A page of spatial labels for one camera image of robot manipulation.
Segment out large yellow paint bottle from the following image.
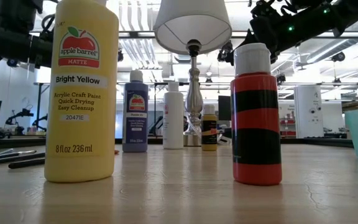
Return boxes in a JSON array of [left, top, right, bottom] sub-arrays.
[[44, 0, 120, 184]]

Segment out silver table lamp white shade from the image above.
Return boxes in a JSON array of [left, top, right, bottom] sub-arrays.
[[153, 0, 232, 147]]

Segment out small red paint bottle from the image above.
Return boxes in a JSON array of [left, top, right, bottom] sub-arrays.
[[230, 42, 283, 187]]

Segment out large purple paint bottle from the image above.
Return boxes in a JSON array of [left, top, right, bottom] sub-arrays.
[[122, 70, 149, 153]]

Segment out black monitor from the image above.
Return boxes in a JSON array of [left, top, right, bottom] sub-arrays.
[[218, 95, 232, 121]]

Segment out large white paint bottle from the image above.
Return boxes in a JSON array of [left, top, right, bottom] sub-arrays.
[[162, 81, 185, 150]]

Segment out black aluminium table frame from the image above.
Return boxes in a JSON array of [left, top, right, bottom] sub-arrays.
[[0, 136, 354, 151]]

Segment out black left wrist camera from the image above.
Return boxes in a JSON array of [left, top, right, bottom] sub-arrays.
[[0, 0, 45, 32]]

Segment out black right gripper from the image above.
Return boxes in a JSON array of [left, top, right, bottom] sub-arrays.
[[218, 40, 239, 65]]

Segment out clear lamp cord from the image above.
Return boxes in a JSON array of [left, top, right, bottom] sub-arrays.
[[185, 117, 230, 146]]

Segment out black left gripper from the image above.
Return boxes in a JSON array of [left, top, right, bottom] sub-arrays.
[[14, 32, 55, 68]]

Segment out shelf with red bins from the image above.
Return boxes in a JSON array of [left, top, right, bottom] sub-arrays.
[[280, 118, 296, 138]]

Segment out white pillar with icons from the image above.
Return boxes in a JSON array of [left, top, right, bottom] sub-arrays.
[[293, 85, 324, 139]]

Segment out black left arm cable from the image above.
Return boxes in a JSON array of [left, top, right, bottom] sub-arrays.
[[40, 12, 56, 43]]

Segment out small ochre paint bottle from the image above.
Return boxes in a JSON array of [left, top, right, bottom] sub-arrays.
[[200, 104, 218, 152]]

